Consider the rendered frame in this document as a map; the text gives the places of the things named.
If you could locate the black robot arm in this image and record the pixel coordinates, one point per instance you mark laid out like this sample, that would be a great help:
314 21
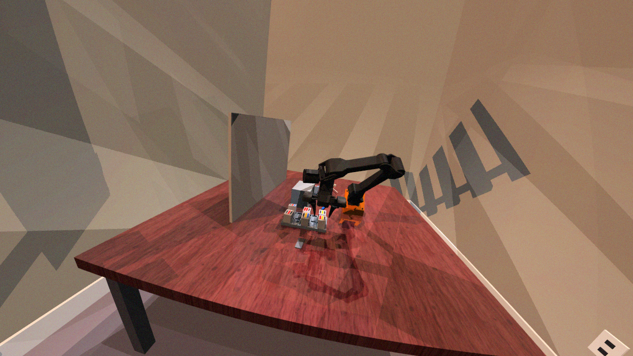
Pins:
390 165

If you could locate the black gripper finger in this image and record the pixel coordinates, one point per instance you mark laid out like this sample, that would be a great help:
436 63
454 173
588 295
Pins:
313 206
332 209

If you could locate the grey flat panel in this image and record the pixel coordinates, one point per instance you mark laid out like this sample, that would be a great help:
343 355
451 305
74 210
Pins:
257 159

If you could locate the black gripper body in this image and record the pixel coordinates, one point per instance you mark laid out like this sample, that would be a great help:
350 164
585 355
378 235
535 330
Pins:
309 197

